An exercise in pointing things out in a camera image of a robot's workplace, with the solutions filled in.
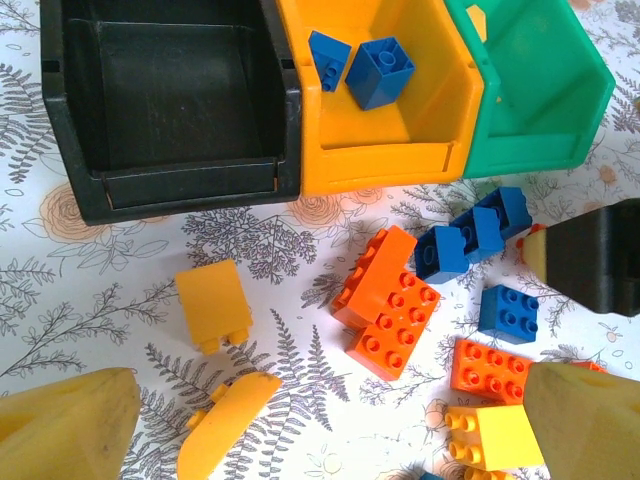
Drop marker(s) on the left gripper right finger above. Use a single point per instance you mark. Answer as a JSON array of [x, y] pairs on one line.
[[590, 430]]

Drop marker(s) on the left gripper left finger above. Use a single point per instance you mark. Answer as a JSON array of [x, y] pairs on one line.
[[65, 430]]

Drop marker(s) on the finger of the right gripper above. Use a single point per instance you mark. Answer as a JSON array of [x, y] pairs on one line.
[[590, 255]]

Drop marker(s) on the blue lego brick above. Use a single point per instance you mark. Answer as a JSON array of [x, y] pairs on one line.
[[482, 235], [380, 75], [510, 312], [440, 257], [327, 55], [507, 210], [432, 476]]

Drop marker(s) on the yellow lego brick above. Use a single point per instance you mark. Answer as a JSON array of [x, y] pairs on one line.
[[492, 435], [477, 22], [215, 300]]

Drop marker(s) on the orange lego brick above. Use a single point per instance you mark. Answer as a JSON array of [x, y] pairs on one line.
[[395, 330], [487, 372], [377, 265]]

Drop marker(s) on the yellow curved lego piece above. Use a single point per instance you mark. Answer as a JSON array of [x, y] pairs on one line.
[[225, 430]]

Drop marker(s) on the green plastic bin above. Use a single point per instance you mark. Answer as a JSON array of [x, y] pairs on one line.
[[545, 90]]

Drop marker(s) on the yellow plastic bin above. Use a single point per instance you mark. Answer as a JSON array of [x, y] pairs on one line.
[[380, 160]]

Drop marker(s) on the black plastic bin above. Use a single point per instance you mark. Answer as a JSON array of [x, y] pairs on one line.
[[170, 95]]

